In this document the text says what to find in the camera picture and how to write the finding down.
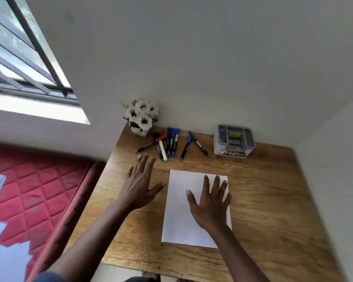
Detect person's right hand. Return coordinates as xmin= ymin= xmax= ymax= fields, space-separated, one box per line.
xmin=186 ymin=174 xmax=232 ymax=232

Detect person's left hand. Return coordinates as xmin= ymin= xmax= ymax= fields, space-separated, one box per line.
xmin=120 ymin=154 xmax=167 ymax=210

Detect white paper sheet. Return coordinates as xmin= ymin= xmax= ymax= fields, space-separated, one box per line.
xmin=161 ymin=169 xmax=233 ymax=249

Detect pile of colored markers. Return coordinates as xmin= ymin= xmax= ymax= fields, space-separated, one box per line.
xmin=135 ymin=127 xmax=177 ymax=163

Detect thick blue marker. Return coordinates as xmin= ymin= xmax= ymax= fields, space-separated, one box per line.
xmin=171 ymin=128 xmax=181 ymax=158

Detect thin blue-capped pen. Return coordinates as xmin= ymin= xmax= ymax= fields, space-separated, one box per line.
xmin=180 ymin=136 xmax=193 ymax=161

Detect thin green-capped marker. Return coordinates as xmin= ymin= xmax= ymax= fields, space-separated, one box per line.
xmin=188 ymin=131 xmax=211 ymax=159

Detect person's left forearm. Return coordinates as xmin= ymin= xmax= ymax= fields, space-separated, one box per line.
xmin=45 ymin=199 xmax=142 ymax=282

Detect person's right forearm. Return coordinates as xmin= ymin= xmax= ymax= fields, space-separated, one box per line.
xmin=207 ymin=224 xmax=271 ymax=282

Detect gray desk organizer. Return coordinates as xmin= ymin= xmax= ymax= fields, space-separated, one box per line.
xmin=213 ymin=124 xmax=257 ymax=159

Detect potted white artificial flowers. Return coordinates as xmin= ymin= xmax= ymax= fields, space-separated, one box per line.
xmin=121 ymin=99 xmax=160 ymax=137

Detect red quilted mattress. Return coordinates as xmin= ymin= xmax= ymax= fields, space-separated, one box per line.
xmin=0 ymin=141 xmax=106 ymax=282

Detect blue left shirt sleeve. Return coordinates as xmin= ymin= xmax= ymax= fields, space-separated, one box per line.
xmin=31 ymin=271 xmax=66 ymax=282

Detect light blue bedsheet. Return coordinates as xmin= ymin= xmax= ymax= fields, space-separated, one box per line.
xmin=0 ymin=172 xmax=33 ymax=282

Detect barred window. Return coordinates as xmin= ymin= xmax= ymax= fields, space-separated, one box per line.
xmin=0 ymin=0 xmax=78 ymax=100

